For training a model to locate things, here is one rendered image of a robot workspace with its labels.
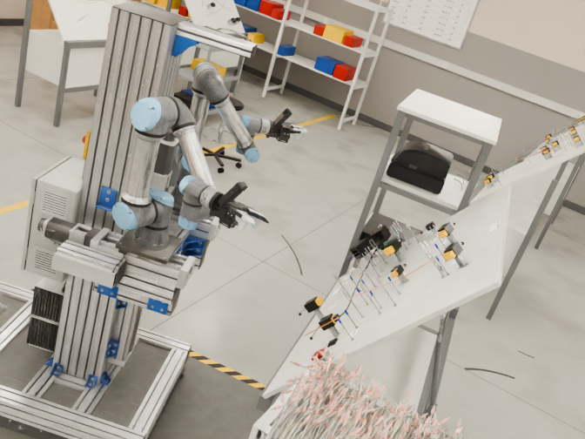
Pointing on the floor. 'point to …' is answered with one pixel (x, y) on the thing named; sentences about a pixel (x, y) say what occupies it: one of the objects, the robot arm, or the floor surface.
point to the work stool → (223, 142)
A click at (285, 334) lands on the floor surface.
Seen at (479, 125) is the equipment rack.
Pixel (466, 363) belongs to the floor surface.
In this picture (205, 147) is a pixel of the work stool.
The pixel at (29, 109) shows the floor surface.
